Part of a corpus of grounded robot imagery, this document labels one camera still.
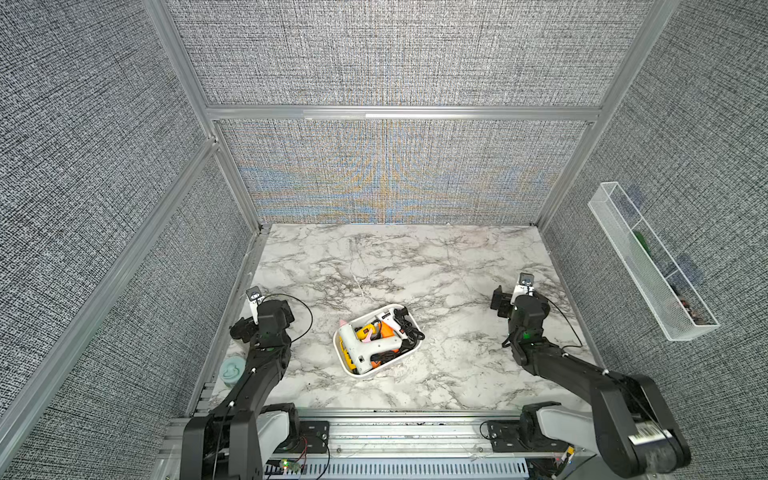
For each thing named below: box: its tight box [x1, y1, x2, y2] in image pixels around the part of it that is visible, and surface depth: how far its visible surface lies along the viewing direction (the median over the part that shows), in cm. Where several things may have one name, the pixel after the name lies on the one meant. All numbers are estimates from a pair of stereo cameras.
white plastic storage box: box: [332, 304, 422, 378], surface depth 84 cm
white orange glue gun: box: [376, 306, 425, 343], surface depth 89 cm
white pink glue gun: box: [338, 319, 403, 374], surface depth 83 cm
